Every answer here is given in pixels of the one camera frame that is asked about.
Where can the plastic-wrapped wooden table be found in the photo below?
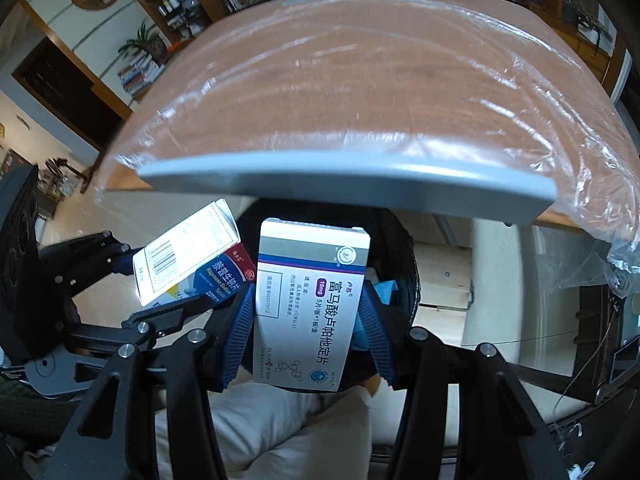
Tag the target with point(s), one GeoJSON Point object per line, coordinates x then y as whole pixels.
{"type": "Point", "coordinates": [375, 85]}

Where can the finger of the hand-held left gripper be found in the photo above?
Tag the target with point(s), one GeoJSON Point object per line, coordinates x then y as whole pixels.
{"type": "Point", "coordinates": [160, 322]}
{"type": "Point", "coordinates": [90, 255]}

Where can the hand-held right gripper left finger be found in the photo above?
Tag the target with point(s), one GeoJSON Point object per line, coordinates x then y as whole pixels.
{"type": "Point", "coordinates": [237, 340]}

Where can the stack of books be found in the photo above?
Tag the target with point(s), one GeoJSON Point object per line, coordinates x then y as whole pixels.
{"type": "Point", "coordinates": [140, 75]}

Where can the white and purple medicine box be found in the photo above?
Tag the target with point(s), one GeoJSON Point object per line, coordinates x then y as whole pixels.
{"type": "Point", "coordinates": [305, 310]}

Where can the person's left forearm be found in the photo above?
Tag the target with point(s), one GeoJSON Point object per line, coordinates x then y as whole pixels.
{"type": "Point", "coordinates": [30, 415]}

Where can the potted plant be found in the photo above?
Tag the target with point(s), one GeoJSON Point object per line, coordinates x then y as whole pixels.
{"type": "Point", "coordinates": [147, 42]}

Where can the black trash bin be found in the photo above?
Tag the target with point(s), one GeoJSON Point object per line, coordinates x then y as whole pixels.
{"type": "Point", "coordinates": [395, 255]}

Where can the white and blue medicine box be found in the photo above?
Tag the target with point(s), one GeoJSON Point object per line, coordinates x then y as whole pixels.
{"type": "Point", "coordinates": [185, 255]}

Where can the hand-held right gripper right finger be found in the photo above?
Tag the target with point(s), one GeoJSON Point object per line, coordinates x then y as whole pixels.
{"type": "Point", "coordinates": [375, 340]}

